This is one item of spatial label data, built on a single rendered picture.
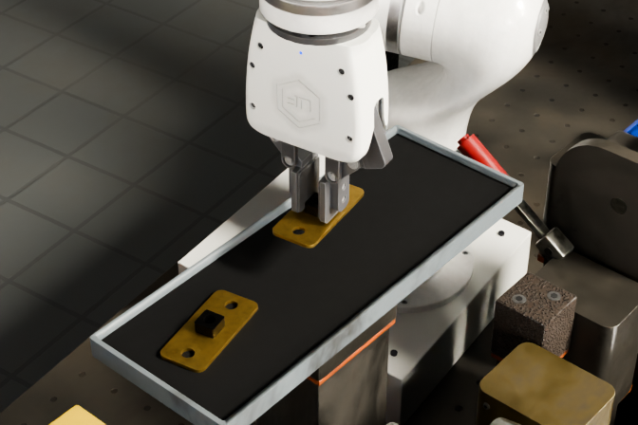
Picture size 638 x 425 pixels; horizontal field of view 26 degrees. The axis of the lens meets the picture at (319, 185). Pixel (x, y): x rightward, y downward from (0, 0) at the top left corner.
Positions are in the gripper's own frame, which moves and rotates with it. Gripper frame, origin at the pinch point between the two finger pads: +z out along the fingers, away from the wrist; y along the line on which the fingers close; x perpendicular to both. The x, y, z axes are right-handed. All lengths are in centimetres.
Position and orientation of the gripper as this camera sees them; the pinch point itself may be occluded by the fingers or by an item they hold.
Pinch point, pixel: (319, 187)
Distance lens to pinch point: 106.8
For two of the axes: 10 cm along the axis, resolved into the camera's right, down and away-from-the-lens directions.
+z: 0.0, 8.0, 6.0
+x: 5.2, -5.1, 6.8
